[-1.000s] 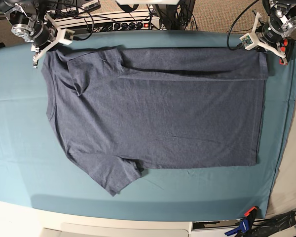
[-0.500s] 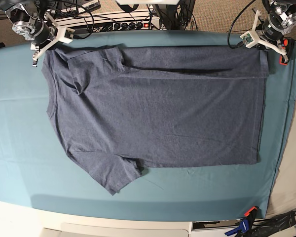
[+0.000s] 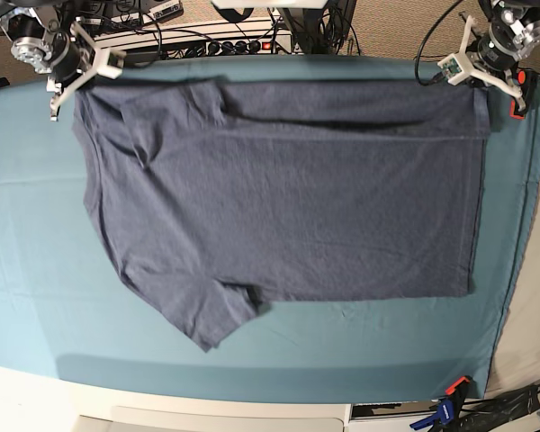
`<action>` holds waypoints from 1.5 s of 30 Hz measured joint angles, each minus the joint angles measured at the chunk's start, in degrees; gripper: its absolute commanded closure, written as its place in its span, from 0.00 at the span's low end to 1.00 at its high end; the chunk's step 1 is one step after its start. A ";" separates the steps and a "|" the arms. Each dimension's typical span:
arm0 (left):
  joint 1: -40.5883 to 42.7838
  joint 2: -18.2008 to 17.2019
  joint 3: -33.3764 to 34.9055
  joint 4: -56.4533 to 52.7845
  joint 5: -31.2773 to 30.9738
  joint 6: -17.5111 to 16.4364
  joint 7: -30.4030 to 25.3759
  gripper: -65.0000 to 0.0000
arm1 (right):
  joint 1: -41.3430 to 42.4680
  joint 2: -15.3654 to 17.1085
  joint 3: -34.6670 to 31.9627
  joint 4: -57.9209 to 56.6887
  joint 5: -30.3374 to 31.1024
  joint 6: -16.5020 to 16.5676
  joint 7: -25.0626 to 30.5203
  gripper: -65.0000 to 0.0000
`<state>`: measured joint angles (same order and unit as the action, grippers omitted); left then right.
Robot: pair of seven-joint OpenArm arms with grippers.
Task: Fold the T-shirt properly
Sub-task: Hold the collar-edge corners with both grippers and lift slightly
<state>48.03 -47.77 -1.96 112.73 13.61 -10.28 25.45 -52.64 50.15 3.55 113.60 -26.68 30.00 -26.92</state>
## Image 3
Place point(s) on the orange black clamp top right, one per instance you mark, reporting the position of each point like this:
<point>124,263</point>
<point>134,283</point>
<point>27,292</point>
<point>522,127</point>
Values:
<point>526,80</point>

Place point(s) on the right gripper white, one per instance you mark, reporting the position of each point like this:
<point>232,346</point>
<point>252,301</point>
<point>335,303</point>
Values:
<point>79,62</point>

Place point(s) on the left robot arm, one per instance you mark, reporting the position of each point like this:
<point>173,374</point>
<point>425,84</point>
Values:
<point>514,27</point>

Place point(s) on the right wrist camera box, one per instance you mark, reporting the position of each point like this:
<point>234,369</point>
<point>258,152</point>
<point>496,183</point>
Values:
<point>111,63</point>

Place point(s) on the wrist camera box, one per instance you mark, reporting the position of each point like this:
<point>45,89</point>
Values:
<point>456,68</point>
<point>111,63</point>

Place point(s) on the blue-grey heathered T-shirt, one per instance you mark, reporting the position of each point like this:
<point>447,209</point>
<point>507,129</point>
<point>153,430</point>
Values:
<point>213,198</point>

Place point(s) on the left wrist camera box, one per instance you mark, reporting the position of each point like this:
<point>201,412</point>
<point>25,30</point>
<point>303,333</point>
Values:
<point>456,68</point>

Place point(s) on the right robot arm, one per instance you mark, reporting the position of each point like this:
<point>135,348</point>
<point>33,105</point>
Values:
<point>48,36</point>

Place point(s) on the black power strip red switch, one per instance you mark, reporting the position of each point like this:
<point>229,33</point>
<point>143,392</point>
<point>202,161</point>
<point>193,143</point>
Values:
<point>243,47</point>

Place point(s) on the teal table cloth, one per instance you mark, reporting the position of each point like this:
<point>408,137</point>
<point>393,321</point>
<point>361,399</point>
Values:
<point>65,314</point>

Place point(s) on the white overhead camera mount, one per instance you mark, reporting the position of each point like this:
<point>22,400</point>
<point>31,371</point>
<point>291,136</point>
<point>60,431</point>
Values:
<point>240,4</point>

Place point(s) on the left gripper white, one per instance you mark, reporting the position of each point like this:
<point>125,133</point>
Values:
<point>479,59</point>

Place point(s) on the blue orange clamp bottom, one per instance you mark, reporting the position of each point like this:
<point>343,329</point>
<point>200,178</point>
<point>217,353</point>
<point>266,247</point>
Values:
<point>448,409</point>

